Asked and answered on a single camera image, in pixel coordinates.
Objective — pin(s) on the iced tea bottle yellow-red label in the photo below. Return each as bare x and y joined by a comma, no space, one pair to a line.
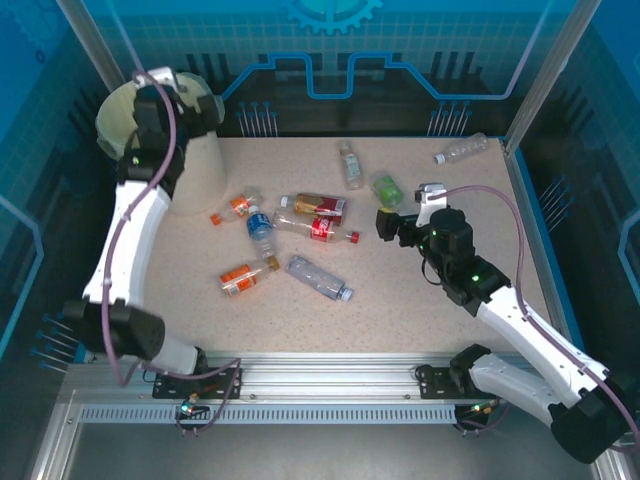
320,204

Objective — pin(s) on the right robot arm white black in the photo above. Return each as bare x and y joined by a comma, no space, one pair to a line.
540,335

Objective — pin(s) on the green plastic bottle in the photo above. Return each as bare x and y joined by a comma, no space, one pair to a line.
387,190

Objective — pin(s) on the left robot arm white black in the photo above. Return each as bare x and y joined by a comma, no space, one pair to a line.
125,240

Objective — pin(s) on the clear bottle white-green label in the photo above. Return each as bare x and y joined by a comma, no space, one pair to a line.
352,167

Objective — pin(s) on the translucent green bin bag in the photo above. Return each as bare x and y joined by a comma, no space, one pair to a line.
107,135

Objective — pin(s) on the aluminium frame post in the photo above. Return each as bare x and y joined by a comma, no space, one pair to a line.
550,75
92,45

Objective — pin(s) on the cola bottle red cap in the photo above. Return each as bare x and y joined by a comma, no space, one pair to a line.
322,229

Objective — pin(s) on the small LED circuit board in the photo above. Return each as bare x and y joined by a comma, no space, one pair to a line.
480,409
189,407

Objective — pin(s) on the clear crushed bottle white cap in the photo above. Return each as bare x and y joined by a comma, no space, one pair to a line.
462,148

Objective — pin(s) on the clear ribbed bottle blue cap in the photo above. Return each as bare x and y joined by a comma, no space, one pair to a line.
315,275

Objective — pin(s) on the blue label bottle white cap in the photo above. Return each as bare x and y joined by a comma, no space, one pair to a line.
260,225

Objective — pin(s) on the black base plate left arm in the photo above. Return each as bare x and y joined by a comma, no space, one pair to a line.
170,387

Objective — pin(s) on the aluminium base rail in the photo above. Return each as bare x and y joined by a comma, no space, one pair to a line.
325,375

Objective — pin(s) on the orange label bottle brown cap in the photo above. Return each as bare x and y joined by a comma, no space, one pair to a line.
240,280

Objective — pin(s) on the black base plate right arm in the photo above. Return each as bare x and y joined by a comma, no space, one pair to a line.
435,385

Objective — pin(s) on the beige plastic bin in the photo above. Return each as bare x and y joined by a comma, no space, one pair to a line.
205,175

